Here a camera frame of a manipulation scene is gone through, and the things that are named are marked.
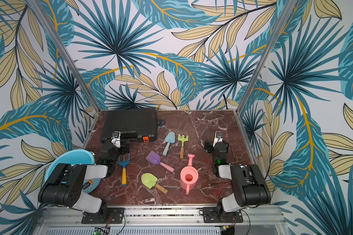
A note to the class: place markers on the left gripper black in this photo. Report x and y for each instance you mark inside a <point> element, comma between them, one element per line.
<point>122,144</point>

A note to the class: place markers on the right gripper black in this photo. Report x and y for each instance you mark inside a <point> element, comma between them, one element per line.
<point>211,146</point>

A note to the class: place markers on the green toy rake wooden handle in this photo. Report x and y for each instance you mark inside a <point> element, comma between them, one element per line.
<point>182,139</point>

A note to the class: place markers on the purple toy scoop pink handle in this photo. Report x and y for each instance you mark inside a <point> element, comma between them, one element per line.
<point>155,159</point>

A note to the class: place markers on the pink toy watering can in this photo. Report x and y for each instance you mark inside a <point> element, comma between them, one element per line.
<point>189,176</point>

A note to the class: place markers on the teal toy trowel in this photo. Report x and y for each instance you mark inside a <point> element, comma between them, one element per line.
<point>170,139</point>

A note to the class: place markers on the green toy shovel wooden handle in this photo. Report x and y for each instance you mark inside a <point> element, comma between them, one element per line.
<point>150,181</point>

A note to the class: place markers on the light blue plastic bucket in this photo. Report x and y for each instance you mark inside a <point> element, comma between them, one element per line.
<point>74,157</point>

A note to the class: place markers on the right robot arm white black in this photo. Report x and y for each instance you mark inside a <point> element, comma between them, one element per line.
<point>249,187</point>

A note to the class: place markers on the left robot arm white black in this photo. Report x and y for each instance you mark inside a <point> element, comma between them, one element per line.
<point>75,174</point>

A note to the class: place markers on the black plastic tool case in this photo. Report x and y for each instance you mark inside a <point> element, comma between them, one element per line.
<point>135,125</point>

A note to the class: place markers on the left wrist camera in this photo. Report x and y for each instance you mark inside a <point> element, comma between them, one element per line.
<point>116,139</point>

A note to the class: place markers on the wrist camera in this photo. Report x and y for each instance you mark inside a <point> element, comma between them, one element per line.
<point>116,139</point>
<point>218,138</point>

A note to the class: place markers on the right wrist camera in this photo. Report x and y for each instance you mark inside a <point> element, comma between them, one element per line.
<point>218,138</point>

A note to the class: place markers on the blue toy fork yellow handle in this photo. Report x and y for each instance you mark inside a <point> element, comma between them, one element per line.
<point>123,162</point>

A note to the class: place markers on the blue handled scissors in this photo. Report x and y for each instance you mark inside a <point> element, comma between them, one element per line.
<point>160,123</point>

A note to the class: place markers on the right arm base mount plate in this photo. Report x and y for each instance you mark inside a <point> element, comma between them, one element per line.
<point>216,215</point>

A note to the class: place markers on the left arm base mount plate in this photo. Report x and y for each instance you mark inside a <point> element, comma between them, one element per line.
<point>105,216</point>

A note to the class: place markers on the aluminium front rail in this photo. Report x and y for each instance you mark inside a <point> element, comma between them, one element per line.
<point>195,219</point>

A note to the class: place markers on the left aluminium corner post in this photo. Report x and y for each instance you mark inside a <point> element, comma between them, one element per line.
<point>50,29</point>

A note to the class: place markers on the aluminium corner post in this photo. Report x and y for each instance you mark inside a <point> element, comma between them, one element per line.
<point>289,5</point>
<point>50,29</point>

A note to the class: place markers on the right aluminium corner post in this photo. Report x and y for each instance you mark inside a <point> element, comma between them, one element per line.
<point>289,5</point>

